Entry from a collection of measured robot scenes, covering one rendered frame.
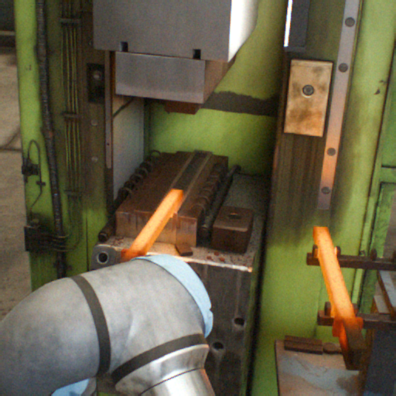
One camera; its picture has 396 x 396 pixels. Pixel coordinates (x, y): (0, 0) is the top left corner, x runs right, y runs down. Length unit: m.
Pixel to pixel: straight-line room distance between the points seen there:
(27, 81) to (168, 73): 0.43
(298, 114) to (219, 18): 0.30
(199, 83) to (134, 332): 0.80
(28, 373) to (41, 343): 0.04
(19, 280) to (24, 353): 2.48
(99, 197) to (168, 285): 1.03
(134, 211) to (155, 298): 0.85
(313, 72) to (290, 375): 0.66
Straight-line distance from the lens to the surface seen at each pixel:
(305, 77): 1.52
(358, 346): 1.10
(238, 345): 1.63
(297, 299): 1.78
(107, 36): 1.47
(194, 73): 1.43
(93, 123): 1.70
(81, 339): 0.72
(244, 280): 1.53
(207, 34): 1.40
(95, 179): 1.75
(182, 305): 0.76
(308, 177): 1.61
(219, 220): 1.57
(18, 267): 3.32
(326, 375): 1.48
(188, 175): 1.79
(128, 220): 1.60
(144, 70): 1.46
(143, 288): 0.75
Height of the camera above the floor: 1.69
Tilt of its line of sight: 25 degrees down
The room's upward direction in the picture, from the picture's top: 3 degrees clockwise
